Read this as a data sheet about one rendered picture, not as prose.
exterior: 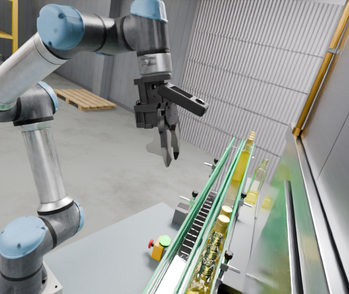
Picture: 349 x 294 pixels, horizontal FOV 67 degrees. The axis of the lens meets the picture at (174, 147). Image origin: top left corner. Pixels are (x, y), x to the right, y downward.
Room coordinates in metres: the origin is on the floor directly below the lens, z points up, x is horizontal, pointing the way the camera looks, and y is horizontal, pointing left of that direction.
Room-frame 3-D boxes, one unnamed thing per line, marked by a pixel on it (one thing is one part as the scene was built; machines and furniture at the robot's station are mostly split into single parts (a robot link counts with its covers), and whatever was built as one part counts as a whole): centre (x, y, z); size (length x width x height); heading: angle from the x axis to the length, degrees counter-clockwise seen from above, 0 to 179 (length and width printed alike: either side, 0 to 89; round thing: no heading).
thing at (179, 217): (1.16, -0.13, 0.79); 0.08 x 0.08 x 0.08; 74
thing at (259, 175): (1.30, -0.48, 1.01); 0.06 x 0.06 x 0.26; 82
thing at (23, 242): (0.60, 0.37, 0.95); 0.13 x 0.12 x 0.14; 157
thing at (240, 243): (1.15, -0.44, 0.84); 0.95 x 0.09 x 0.11; 164
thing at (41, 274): (0.59, 0.37, 0.83); 0.15 x 0.15 x 0.10
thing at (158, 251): (0.89, -0.05, 0.79); 0.07 x 0.07 x 0.07; 74
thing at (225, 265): (0.70, -0.28, 0.94); 0.07 x 0.04 x 0.13; 74
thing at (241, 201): (1.13, -0.40, 0.94); 0.07 x 0.04 x 0.13; 74
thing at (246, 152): (1.55, -0.44, 1.02); 0.06 x 0.06 x 0.28; 74
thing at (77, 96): (5.33, 2.06, 0.05); 1.19 x 0.82 x 0.11; 54
